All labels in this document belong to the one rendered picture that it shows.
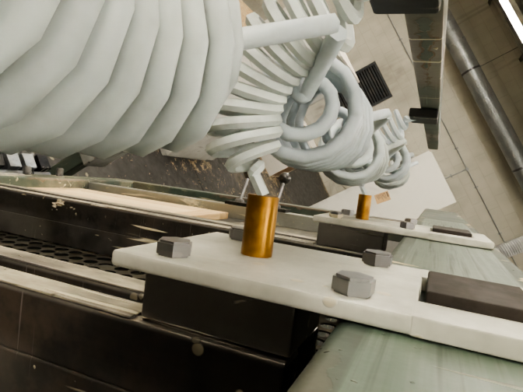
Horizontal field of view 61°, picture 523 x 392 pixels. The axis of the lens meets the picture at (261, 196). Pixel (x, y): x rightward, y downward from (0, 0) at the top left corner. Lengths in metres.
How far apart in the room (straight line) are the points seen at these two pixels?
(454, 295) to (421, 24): 0.15
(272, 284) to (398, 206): 4.70
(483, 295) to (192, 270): 0.12
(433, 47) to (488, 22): 9.48
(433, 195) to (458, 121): 4.62
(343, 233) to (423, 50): 0.28
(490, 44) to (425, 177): 5.19
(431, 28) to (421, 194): 4.59
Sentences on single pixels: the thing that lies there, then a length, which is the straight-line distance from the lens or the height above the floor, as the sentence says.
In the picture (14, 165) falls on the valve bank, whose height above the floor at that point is 0.76.
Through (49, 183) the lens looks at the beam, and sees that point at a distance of 1.56.
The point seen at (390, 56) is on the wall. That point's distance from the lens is 9.65.
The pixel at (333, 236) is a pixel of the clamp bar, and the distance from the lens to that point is 0.54.
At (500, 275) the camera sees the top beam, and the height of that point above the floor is 1.93.
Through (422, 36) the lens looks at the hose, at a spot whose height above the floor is 1.94.
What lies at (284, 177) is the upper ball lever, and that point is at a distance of 1.37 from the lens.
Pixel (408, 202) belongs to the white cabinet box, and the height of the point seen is 1.63.
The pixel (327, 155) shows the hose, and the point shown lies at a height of 1.87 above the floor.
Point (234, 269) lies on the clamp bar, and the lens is 0.19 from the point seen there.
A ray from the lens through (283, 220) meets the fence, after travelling 1.31.
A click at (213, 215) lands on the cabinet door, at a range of 1.25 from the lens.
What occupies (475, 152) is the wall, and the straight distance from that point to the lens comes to 9.31.
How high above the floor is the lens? 1.91
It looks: 19 degrees down
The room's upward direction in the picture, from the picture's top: 64 degrees clockwise
